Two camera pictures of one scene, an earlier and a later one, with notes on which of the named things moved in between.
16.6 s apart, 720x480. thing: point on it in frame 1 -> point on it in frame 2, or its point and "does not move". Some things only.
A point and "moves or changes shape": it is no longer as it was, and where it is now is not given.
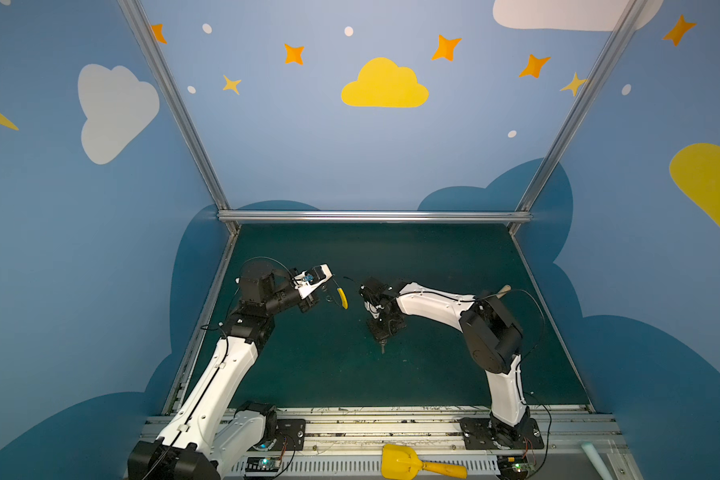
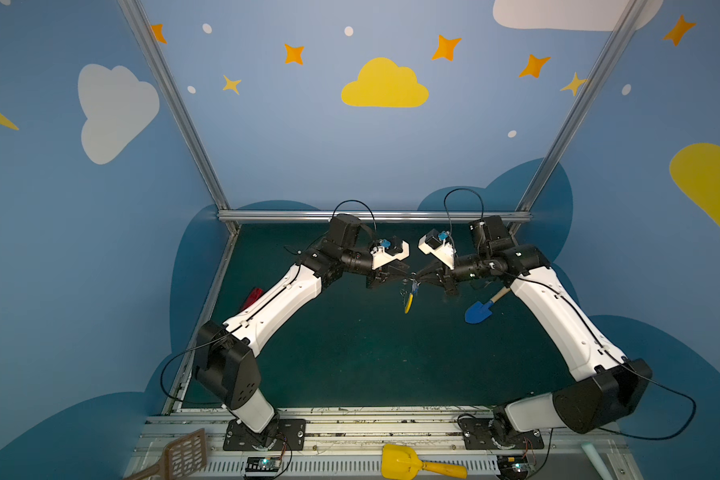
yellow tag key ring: (343, 297) moves or changes shape
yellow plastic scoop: (403, 463) does not move
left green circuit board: (262, 464) does not move
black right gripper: (383, 327) -> (442, 278)
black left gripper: (310, 297) -> (378, 274)
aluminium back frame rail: (375, 217) does not move
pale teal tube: (596, 460) does not move
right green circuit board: (513, 466) does not move
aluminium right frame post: (577, 111) does not move
